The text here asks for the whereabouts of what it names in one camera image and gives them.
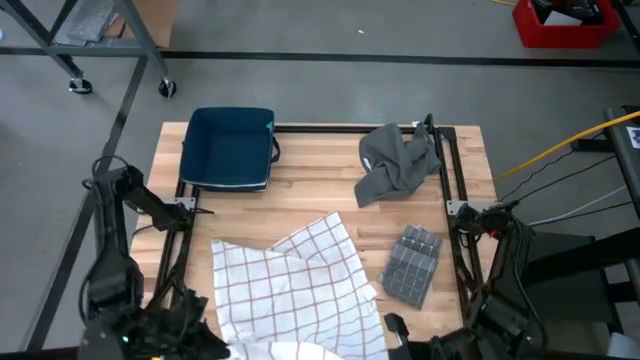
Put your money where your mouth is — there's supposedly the black floor cable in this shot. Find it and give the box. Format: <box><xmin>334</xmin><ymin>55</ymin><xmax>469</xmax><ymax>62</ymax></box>
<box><xmin>504</xmin><ymin>154</ymin><xmax>619</xmax><ymax>204</ymax></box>
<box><xmin>499</xmin><ymin>130</ymin><xmax>609</xmax><ymax>204</ymax></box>

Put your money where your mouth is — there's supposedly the black electronic device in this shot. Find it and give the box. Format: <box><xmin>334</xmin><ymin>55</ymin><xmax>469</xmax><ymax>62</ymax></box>
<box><xmin>530</xmin><ymin>0</ymin><xmax>604</xmax><ymax>26</ymax></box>

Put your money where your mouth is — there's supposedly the plain dark grey towel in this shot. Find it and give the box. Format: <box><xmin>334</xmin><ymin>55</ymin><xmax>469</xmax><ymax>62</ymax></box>
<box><xmin>353</xmin><ymin>122</ymin><xmax>444</xmax><ymax>209</ymax></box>

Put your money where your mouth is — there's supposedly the grey flat slab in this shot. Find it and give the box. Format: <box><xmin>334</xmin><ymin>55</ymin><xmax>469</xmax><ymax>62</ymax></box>
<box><xmin>54</xmin><ymin>0</ymin><xmax>119</xmax><ymax>46</ymax></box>

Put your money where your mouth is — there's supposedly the white red-checked towel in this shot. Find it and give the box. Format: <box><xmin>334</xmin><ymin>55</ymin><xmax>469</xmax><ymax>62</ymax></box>
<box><xmin>209</xmin><ymin>210</ymin><xmax>391</xmax><ymax>360</ymax></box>

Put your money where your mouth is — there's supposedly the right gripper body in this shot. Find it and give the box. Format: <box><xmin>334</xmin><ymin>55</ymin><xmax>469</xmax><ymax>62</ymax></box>
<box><xmin>399</xmin><ymin>334</ymin><xmax>451</xmax><ymax>360</ymax></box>

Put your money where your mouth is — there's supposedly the light grey box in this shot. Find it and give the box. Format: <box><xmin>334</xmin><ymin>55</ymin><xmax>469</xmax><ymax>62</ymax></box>
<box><xmin>606</xmin><ymin>332</ymin><xmax>640</xmax><ymax>360</ymax></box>

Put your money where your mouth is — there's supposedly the grey floor cable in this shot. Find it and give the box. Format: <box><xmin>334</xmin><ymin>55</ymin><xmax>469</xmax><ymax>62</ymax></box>
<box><xmin>524</xmin><ymin>185</ymin><xmax>629</xmax><ymax>230</ymax></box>

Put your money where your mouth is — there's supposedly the black cart caster wheel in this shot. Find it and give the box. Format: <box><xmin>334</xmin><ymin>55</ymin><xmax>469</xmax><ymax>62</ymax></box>
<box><xmin>68</xmin><ymin>77</ymin><xmax>94</xmax><ymax>96</ymax></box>
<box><xmin>157</xmin><ymin>77</ymin><xmax>178</xmax><ymax>99</ymax></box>

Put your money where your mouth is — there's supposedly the grey metal cart frame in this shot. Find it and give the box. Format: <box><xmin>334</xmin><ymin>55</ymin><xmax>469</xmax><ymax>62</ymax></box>
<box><xmin>0</xmin><ymin>0</ymin><xmax>179</xmax><ymax>99</ymax></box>

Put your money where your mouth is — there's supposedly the brown cardboard box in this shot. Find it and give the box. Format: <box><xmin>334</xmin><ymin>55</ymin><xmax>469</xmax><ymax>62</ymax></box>
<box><xmin>103</xmin><ymin>0</ymin><xmax>182</xmax><ymax>50</ymax></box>

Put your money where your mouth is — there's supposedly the black metal stand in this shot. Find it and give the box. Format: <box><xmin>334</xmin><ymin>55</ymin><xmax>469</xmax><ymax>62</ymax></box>
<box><xmin>519</xmin><ymin>227</ymin><xmax>640</xmax><ymax>331</ymax></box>

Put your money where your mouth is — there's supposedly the white paper sheet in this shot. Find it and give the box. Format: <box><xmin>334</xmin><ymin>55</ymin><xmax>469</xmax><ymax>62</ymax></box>
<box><xmin>542</xmin><ymin>10</ymin><xmax>584</xmax><ymax>27</ymax></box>

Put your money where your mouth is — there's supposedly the dark grey checked towel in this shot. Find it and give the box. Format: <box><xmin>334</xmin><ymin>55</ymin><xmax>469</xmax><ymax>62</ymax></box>
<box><xmin>377</xmin><ymin>223</ymin><xmax>444</xmax><ymax>310</ymax></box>

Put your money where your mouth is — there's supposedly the red plastic crate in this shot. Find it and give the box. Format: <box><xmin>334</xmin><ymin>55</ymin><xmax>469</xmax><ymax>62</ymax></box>
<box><xmin>512</xmin><ymin>0</ymin><xmax>624</xmax><ymax>50</ymax></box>

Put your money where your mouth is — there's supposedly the yellow cable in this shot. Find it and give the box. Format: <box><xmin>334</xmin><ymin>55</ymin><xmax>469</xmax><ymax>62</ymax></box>
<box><xmin>494</xmin><ymin>110</ymin><xmax>640</xmax><ymax>182</ymax></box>

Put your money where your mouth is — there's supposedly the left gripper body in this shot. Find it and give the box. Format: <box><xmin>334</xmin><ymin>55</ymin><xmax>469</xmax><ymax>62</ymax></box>
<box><xmin>164</xmin><ymin>294</ymin><xmax>231</xmax><ymax>360</ymax></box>

